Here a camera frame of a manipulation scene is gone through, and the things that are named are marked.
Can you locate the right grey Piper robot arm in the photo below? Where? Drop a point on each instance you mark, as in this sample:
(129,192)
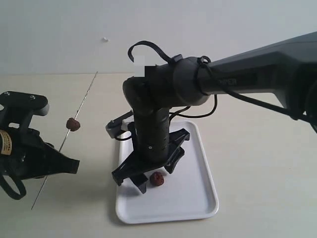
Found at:
(281,77)

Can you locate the dried red date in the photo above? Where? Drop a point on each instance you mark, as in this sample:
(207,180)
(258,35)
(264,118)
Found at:
(72,124)
(157,179)

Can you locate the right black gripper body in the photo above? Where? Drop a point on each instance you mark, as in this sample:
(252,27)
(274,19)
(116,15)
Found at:
(136,163)

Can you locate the dried red date front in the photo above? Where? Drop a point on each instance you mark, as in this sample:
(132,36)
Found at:
(157,179)

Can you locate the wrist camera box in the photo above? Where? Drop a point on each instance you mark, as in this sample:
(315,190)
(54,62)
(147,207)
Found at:
(17,106)
(118,126)

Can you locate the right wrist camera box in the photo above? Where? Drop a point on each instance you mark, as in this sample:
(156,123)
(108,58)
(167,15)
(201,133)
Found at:
(118,126)

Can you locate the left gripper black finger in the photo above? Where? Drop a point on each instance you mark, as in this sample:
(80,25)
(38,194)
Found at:
(57,163)

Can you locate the white plastic tray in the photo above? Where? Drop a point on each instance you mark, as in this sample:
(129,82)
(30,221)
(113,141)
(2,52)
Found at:
(188,193)

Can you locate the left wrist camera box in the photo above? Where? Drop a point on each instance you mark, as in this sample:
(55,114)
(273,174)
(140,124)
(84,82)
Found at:
(17,106)

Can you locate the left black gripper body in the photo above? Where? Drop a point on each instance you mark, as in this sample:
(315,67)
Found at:
(26,155)

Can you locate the thin metal skewer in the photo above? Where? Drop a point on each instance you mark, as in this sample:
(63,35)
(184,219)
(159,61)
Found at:
(65,138)

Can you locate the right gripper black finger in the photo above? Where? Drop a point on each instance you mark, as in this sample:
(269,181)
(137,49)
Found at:
(140,181)
(174,159)

